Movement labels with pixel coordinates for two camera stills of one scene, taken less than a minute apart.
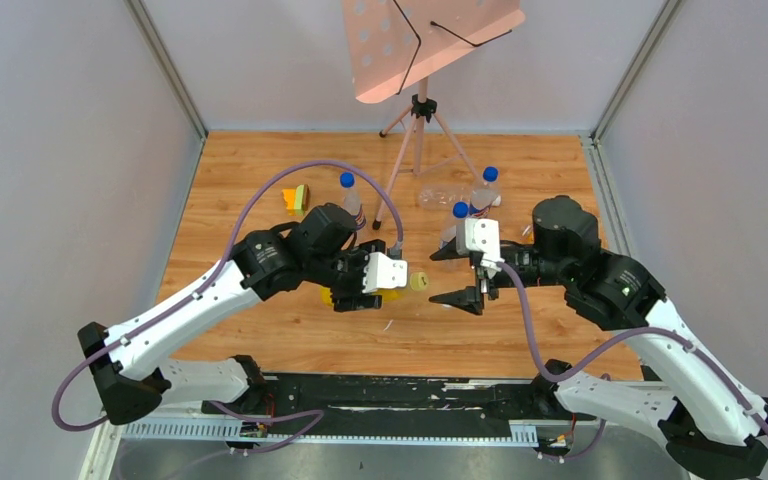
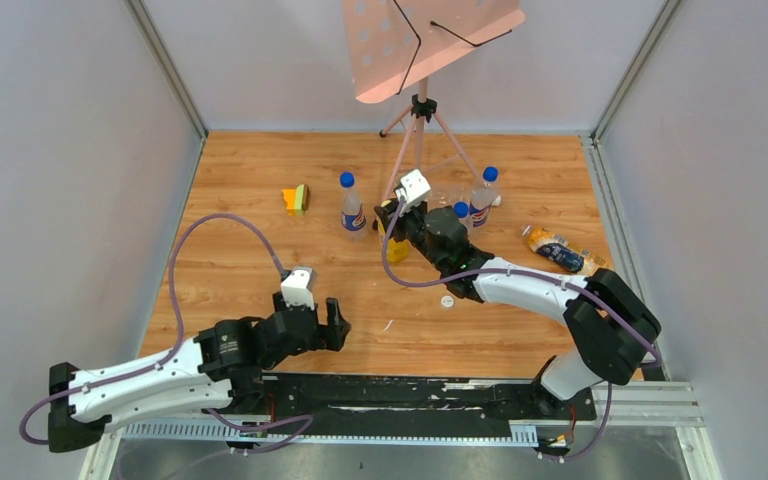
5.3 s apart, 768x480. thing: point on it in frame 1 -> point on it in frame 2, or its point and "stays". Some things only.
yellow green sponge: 297,199 stays
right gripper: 468,298 -> 418,209
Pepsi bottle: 486,194 stays
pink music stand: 392,44 stays
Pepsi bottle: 460,211 stays
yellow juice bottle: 387,295 -> 397,251
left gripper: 355,283 -> 313,324
